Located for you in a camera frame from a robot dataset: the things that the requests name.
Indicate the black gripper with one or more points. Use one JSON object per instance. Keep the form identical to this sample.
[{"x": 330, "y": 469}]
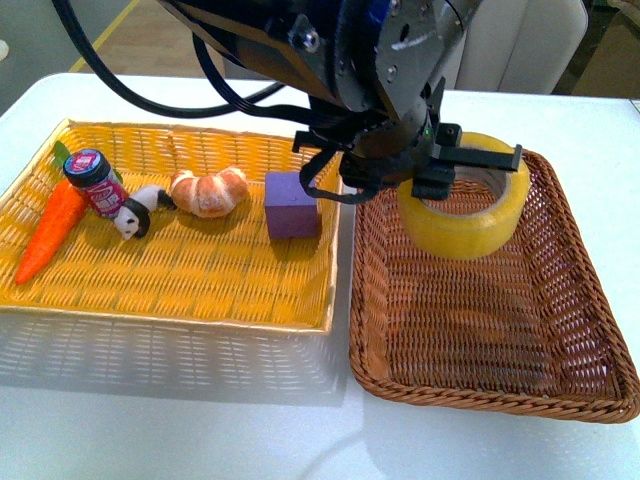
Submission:
[{"x": 380, "y": 154}]

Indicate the yellow packing tape roll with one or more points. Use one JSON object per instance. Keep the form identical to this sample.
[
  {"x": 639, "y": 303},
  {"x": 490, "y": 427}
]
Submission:
[{"x": 469, "y": 233}]

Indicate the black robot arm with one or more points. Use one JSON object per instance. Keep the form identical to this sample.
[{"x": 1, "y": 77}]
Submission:
[{"x": 373, "y": 72}]

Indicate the brown wicker basket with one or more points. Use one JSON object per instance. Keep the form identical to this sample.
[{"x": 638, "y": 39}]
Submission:
[{"x": 526, "y": 330}]

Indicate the yellow woven basket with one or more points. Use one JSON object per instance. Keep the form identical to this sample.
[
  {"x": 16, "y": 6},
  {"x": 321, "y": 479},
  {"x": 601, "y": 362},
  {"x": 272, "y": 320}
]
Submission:
[{"x": 195, "y": 308}]

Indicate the right grey upholstered chair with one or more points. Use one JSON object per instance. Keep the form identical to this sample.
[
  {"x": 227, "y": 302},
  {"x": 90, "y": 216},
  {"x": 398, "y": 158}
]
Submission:
[{"x": 517, "y": 46}]

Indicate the brown sofa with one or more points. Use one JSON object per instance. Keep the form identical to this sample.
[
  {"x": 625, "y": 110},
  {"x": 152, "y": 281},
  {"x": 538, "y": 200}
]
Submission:
[{"x": 606, "y": 62}]

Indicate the purple foam cube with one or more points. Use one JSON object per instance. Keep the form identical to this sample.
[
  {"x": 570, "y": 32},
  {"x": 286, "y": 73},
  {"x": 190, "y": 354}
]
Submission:
[{"x": 290, "y": 211}]

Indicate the toy croissant bread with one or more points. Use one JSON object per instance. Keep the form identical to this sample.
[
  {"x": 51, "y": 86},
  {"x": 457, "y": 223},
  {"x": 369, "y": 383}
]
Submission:
[{"x": 209, "y": 196}]

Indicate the toy panda figure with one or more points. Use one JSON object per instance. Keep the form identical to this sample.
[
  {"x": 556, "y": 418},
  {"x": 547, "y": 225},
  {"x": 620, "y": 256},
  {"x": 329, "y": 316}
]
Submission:
[{"x": 133, "y": 218}]

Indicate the small pink labelled bottle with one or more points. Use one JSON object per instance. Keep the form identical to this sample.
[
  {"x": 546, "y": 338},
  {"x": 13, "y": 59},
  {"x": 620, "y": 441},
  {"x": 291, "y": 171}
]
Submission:
[{"x": 89, "y": 171}]

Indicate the orange toy carrot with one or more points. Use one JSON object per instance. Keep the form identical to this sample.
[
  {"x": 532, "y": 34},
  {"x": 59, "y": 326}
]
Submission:
[{"x": 65, "y": 208}]

